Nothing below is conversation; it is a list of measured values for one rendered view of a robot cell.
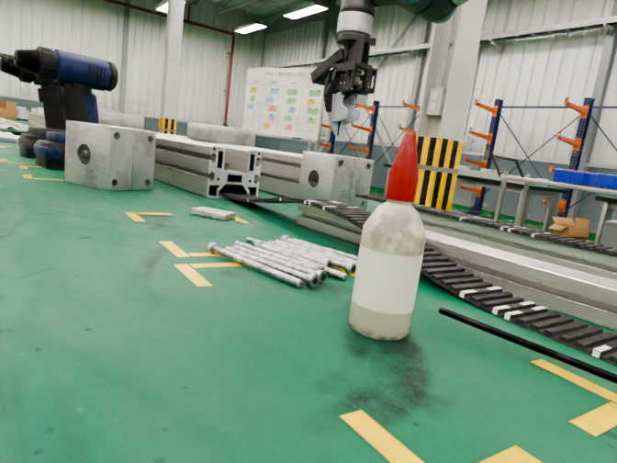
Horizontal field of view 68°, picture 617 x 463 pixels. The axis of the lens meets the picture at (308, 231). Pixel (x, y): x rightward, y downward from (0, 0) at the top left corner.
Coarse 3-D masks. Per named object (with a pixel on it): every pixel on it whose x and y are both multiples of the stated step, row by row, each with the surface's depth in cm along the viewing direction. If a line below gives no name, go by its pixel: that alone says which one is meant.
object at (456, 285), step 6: (444, 282) 37; (450, 282) 37; (456, 282) 38; (462, 282) 38; (468, 282) 39; (474, 282) 39; (480, 282) 39; (486, 282) 39; (450, 288) 37; (456, 288) 36; (462, 288) 37; (468, 288) 37; (474, 288) 38; (456, 294) 36
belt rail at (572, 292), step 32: (320, 224) 58; (352, 224) 54; (448, 256) 45; (480, 256) 41; (512, 256) 41; (512, 288) 39; (544, 288) 38; (576, 288) 35; (608, 288) 34; (608, 320) 34
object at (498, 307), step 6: (492, 300) 35; (498, 300) 35; (504, 300) 36; (510, 300) 36; (516, 300) 36; (522, 300) 37; (480, 306) 34; (486, 306) 34; (492, 306) 34; (498, 306) 35; (504, 306) 34; (510, 306) 34; (516, 306) 35; (522, 306) 35; (528, 306) 36; (534, 306) 36; (492, 312) 34; (498, 312) 33; (504, 312) 34
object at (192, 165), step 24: (168, 144) 85; (192, 144) 78; (216, 144) 86; (168, 168) 85; (192, 168) 78; (216, 168) 74; (240, 168) 80; (192, 192) 78; (216, 192) 75; (240, 192) 81
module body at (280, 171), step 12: (228, 144) 105; (264, 156) 94; (276, 156) 91; (288, 156) 88; (300, 156) 86; (264, 168) 94; (276, 168) 91; (288, 168) 88; (300, 168) 85; (264, 180) 94; (276, 180) 91; (288, 180) 90; (276, 192) 91; (288, 192) 88
